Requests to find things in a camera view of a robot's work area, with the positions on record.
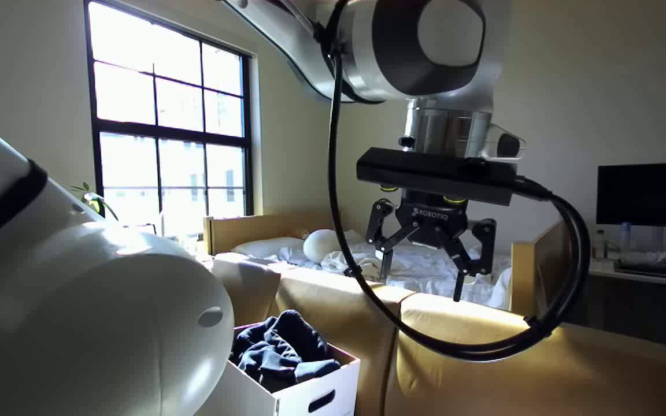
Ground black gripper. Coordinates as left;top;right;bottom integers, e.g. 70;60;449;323
365;191;499;302

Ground small clear desk bottle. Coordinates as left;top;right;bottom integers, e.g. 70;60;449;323
617;220;637;255

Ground white cardboard box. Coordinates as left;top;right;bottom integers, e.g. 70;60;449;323
192;321;364;416

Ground white crumpled bedsheet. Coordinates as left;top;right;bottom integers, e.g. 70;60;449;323
229;229;519;312

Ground white pillow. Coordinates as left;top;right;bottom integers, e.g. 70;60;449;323
301;226;346;266

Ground dark navy crumpled clothing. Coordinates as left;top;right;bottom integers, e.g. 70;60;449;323
228;307;346;396

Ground white topped desk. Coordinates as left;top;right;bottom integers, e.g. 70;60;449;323
585;251;666;368

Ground black computer monitor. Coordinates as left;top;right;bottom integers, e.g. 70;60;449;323
595;159;666;232

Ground dark keyboard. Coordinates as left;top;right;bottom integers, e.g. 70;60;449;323
614;257;666;285

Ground black framed window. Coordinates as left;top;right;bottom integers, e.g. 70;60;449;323
83;0;259;238

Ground green potted plant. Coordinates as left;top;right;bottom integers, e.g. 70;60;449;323
70;180;121;224

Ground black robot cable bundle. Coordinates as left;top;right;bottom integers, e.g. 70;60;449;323
323;0;595;362

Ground black strap on arm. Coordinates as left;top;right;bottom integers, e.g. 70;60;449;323
0;157;52;257

